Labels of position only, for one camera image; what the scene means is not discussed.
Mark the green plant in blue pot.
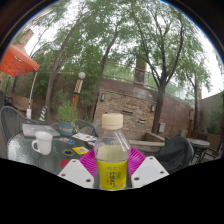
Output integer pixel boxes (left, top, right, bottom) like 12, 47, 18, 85
57, 100, 78, 137

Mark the flat round red coaster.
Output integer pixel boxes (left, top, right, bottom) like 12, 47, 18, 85
59, 158, 72, 169

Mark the black backpack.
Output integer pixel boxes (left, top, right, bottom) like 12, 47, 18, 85
154, 135, 195, 174

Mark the grey mesh patio chair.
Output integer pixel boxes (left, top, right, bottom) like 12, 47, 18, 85
73, 119, 99, 138
0, 105, 38, 148

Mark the yellow blue striped cone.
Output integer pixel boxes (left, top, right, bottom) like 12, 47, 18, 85
38, 105, 48, 123

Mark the dark metal patio chair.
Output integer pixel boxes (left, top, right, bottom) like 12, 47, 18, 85
203, 139, 224, 161

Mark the yellow square card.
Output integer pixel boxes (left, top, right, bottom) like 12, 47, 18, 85
72, 145, 90, 156

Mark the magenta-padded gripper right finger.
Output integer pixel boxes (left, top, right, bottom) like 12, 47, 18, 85
126, 146, 170, 190

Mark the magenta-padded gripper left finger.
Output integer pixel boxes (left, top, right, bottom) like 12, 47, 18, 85
57, 148, 100, 190

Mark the grey laptop with stickers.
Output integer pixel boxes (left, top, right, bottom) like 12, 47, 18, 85
21, 123, 61, 139

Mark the clear bottle with yellow label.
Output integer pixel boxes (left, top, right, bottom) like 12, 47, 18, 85
93, 113, 132, 191

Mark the orange canopy tent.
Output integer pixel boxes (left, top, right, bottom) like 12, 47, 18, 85
0, 43, 40, 120

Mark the white ceramic mug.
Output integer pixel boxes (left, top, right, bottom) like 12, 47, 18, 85
31, 130, 54, 156

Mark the dark round patio table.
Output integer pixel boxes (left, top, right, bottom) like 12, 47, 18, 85
186, 138, 212, 159

